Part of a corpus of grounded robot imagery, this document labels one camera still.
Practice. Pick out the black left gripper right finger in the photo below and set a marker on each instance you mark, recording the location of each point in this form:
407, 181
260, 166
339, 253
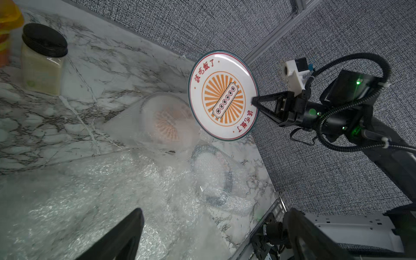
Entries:
308, 242

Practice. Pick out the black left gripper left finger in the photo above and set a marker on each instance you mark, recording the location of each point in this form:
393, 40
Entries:
121, 242

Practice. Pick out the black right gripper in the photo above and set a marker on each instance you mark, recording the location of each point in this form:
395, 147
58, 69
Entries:
290, 110

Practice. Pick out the orange sunburst dinner plate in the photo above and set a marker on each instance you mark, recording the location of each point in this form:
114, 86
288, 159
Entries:
220, 91

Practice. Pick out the clear bubble wrap sheet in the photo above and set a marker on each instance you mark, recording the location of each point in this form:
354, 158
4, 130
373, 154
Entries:
72, 170

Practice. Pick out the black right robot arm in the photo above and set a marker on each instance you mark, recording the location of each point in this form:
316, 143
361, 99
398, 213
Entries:
343, 118

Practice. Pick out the teal rimmed wrapped plate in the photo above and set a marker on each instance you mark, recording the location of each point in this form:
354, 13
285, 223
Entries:
213, 174

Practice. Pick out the black capped spice jar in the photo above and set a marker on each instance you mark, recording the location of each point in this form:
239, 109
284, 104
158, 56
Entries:
43, 55

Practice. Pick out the orange lidded cup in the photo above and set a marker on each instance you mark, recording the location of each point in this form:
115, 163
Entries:
11, 18

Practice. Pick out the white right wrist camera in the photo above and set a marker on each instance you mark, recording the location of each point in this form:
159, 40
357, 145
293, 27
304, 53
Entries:
297, 73

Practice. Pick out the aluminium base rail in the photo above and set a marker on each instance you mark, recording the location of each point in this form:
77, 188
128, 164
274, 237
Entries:
268, 240

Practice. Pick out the aluminium cage frame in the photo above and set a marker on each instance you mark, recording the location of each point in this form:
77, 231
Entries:
301, 9

